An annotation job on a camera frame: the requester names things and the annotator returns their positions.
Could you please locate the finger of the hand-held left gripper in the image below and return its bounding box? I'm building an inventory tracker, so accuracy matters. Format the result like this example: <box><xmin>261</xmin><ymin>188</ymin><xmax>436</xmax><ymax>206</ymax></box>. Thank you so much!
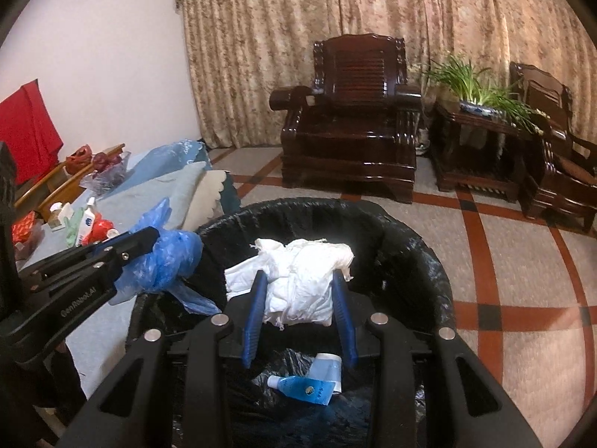
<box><xmin>18</xmin><ymin>253</ymin><xmax>146</xmax><ymax>291</ymax></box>
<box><xmin>77</xmin><ymin>226</ymin><xmax>160</xmax><ymax>262</ymax></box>

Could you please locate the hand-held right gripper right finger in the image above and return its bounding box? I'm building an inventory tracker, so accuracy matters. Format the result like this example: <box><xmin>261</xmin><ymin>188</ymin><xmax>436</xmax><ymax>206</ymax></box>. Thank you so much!
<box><xmin>332</xmin><ymin>271</ymin><xmax>544</xmax><ymax>448</ymax></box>

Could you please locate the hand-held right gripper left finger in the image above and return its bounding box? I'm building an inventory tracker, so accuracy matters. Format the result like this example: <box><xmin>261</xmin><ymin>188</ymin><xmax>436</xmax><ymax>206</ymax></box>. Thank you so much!
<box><xmin>56</xmin><ymin>271</ymin><xmax>269</xmax><ymax>448</ymax></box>

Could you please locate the red wrapper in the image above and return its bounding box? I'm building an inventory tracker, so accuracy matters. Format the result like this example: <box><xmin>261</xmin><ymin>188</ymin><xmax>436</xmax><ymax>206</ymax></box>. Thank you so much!
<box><xmin>83</xmin><ymin>218</ymin><xmax>119</xmax><ymax>246</ymax></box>

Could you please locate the blue plastic bag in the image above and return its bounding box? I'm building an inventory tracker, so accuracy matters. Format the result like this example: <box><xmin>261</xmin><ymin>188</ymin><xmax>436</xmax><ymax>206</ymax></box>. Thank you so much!
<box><xmin>109</xmin><ymin>197</ymin><xmax>222</xmax><ymax>315</ymax></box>

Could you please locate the pale blue wrapper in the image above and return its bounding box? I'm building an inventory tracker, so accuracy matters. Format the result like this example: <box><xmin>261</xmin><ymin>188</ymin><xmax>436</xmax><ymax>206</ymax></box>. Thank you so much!
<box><xmin>309</xmin><ymin>354</ymin><xmax>344</xmax><ymax>395</ymax></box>

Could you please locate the white and blue box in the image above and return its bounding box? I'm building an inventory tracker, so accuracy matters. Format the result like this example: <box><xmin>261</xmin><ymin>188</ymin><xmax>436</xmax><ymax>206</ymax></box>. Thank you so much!
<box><xmin>75</xmin><ymin>197</ymin><xmax>97</xmax><ymax>247</ymax></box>

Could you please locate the white tissue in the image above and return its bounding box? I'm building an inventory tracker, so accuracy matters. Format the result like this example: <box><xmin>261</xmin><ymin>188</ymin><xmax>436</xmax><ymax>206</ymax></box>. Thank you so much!
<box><xmin>225</xmin><ymin>238</ymin><xmax>355</xmax><ymax>332</ymax></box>

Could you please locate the blue tube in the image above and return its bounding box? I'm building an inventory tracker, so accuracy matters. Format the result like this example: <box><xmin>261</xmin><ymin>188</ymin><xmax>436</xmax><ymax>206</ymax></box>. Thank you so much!
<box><xmin>267</xmin><ymin>374</ymin><xmax>333</xmax><ymax>406</ymax></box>

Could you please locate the black lined trash bin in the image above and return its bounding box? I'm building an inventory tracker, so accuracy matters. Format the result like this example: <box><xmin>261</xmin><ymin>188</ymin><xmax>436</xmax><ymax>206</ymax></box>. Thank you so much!
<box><xmin>126</xmin><ymin>197</ymin><xmax>458</xmax><ymax>448</ymax></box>

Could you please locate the pale blue table cover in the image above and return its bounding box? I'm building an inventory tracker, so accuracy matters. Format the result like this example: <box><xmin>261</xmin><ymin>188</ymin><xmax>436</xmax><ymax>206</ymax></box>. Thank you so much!
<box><xmin>16</xmin><ymin>162</ymin><xmax>210</xmax><ymax>411</ymax></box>

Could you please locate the clear bag of red fruit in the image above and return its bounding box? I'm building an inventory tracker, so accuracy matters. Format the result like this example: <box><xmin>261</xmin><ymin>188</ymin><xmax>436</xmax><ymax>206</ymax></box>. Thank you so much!
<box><xmin>79</xmin><ymin>149</ymin><xmax>131</xmax><ymax>194</ymax></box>

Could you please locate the red patterned packet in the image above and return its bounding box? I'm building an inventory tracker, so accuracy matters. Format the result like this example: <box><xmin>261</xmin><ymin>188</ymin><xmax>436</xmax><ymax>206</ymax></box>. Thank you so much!
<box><xmin>12</xmin><ymin>211</ymin><xmax>38</xmax><ymax>246</ymax></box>

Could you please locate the cream scalloped cloth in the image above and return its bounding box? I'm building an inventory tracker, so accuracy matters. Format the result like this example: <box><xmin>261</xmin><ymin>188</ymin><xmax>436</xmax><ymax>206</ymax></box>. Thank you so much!
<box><xmin>179</xmin><ymin>170</ymin><xmax>229</xmax><ymax>231</ymax></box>

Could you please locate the light wooden chair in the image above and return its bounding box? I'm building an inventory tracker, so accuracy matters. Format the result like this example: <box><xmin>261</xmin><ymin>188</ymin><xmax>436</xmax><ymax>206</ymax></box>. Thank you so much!
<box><xmin>14</xmin><ymin>144</ymin><xmax>126</xmax><ymax>211</ymax></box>
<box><xmin>40</xmin><ymin>168</ymin><xmax>94</xmax><ymax>222</ymax></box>

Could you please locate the blue patterned plastic sheet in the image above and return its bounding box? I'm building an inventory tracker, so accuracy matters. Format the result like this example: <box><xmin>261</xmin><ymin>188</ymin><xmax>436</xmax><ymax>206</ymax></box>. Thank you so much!
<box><xmin>128</xmin><ymin>139</ymin><xmax>210</xmax><ymax>183</ymax></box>

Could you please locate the small red plastic bag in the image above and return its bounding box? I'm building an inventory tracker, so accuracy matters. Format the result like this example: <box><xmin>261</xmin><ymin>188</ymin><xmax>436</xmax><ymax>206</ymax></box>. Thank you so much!
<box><xmin>64</xmin><ymin>146</ymin><xmax>94</xmax><ymax>175</ymax></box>

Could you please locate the dark teal cloth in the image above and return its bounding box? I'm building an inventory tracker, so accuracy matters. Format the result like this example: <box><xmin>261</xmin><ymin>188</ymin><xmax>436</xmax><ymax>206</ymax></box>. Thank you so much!
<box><xmin>219</xmin><ymin>175</ymin><xmax>242</xmax><ymax>218</ymax></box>

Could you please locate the red cloth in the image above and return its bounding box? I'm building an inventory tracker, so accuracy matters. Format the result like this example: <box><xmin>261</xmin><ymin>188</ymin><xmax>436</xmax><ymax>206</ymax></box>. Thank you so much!
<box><xmin>0</xmin><ymin>80</ymin><xmax>65</xmax><ymax>186</ymax></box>

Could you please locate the dark wooden armchair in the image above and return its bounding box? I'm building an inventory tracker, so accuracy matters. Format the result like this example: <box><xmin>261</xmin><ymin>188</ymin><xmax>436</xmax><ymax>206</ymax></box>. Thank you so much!
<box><xmin>509</xmin><ymin>62</ymin><xmax>597</xmax><ymax>234</ymax></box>
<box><xmin>269</xmin><ymin>34</ymin><xmax>423</xmax><ymax>205</ymax></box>

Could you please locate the dark wooden side table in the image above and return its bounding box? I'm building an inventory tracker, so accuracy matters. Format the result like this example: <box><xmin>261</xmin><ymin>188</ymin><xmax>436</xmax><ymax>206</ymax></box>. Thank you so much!
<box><xmin>429</xmin><ymin>100</ymin><xmax>537</xmax><ymax>203</ymax></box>

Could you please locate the beige patterned curtain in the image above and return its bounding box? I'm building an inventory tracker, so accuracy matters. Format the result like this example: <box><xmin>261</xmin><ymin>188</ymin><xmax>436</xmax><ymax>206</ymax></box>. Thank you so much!
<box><xmin>172</xmin><ymin>0</ymin><xmax>594</xmax><ymax>159</ymax></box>

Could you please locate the potted green plant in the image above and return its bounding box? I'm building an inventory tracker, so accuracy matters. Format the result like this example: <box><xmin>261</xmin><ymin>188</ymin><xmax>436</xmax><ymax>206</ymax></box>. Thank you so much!
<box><xmin>417</xmin><ymin>53</ymin><xmax>551</xmax><ymax>138</ymax></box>

